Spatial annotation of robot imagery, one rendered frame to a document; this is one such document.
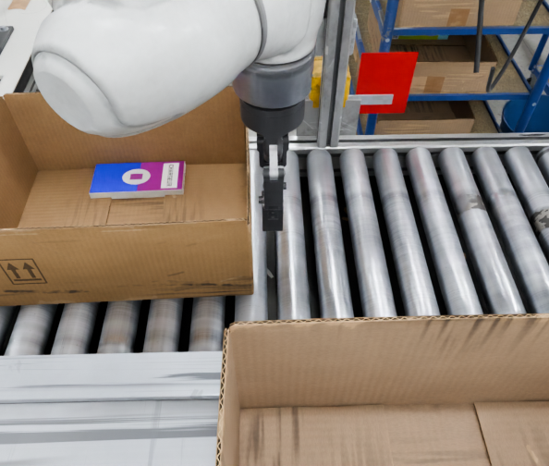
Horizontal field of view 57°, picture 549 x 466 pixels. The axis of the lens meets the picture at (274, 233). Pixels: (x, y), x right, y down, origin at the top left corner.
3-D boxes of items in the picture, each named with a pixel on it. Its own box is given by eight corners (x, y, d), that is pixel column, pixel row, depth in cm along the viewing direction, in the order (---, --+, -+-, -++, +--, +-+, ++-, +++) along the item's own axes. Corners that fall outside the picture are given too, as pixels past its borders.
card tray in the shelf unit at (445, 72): (366, 22, 172) (371, -7, 164) (457, 23, 171) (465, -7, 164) (381, 92, 146) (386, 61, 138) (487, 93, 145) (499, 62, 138)
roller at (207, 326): (231, 164, 103) (232, 144, 99) (220, 422, 70) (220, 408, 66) (206, 162, 103) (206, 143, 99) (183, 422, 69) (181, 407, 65)
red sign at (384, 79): (404, 111, 99) (418, 51, 90) (405, 114, 99) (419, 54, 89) (322, 113, 99) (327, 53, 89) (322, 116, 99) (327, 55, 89)
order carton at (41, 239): (250, 163, 96) (247, 84, 83) (255, 295, 77) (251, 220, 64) (37, 171, 94) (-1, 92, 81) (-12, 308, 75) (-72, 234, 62)
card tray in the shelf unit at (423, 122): (355, 74, 187) (358, 49, 179) (437, 73, 188) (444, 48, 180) (372, 146, 161) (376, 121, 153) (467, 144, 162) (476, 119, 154)
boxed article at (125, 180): (98, 170, 93) (95, 164, 92) (186, 166, 94) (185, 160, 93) (91, 200, 89) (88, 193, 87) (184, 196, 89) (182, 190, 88)
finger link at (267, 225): (283, 193, 70) (283, 198, 70) (282, 226, 76) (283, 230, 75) (262, 194, 70) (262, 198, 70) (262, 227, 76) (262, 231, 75)
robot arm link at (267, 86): (312, 19, 56) (310, 67, 61) (229, 20, 56) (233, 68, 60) (319, 66, 50) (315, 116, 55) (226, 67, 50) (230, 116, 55)
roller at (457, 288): (429, 157, 103) (427, 138, 99) (512, 412, 69) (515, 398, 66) (404, 162, 104) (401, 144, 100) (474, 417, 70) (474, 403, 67)
